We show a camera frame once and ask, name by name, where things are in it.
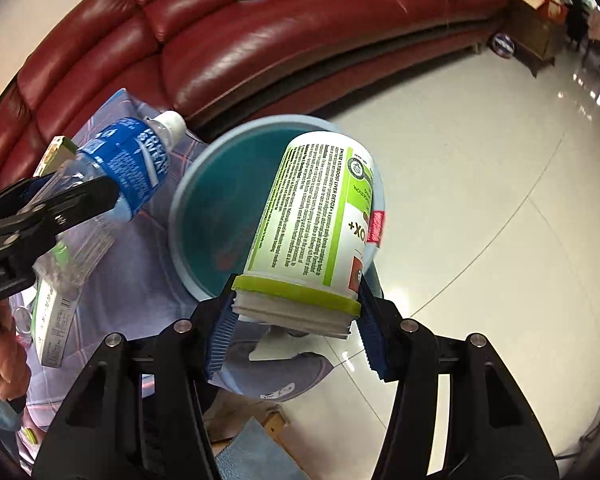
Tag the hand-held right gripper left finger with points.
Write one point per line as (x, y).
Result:
(220, 332)

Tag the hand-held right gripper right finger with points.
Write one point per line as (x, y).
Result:
(375, 342)

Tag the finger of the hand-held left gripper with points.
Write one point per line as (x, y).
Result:
(32, 189)
(75, 202)

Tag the blue label plastic bottle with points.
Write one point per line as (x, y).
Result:
(130, 155)

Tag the light blue plastic bin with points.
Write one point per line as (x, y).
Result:
(220, 210)

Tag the white jar with green label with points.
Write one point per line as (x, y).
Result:
(305, 210)

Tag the person's left hand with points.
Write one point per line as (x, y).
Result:
(10, 360)

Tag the small printed box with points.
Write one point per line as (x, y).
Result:
(55, 152)

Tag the clear green snack packet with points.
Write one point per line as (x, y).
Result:
(55, 325)

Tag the grey checked cloth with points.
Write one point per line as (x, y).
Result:
(145, 265)

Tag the red snack packet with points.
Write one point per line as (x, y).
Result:
(377, 227)

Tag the blue floor mat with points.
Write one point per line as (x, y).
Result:
(255, 452)

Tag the red leather sofa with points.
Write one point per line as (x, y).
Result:
(230, 50)

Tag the patterned ball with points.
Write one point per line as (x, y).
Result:
(502, 45)

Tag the wooden cabinet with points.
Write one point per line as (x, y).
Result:
(532, 35)

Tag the wooden frame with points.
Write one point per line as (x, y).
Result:
(276, 420)

